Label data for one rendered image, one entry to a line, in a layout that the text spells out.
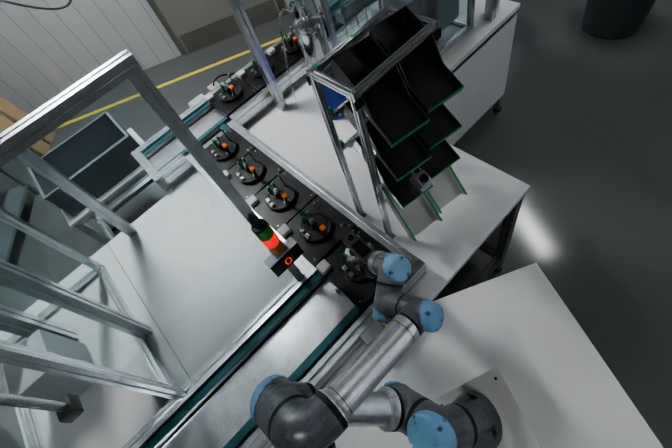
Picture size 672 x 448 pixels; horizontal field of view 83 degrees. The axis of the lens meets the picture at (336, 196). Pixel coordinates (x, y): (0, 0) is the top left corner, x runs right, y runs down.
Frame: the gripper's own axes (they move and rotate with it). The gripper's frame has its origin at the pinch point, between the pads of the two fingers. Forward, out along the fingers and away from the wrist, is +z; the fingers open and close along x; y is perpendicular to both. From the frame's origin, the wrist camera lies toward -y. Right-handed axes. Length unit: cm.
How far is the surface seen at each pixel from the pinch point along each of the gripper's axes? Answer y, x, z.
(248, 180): -45, -4, 54
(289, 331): 8.2, -35.6, 13.9
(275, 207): -28.0, -5.1, 37.7
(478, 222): 30, 48, 2
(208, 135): -79, 1, 93
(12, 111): -257, -100, 327
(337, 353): 20.2, -28.2, -3.3
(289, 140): -47, 30, 74
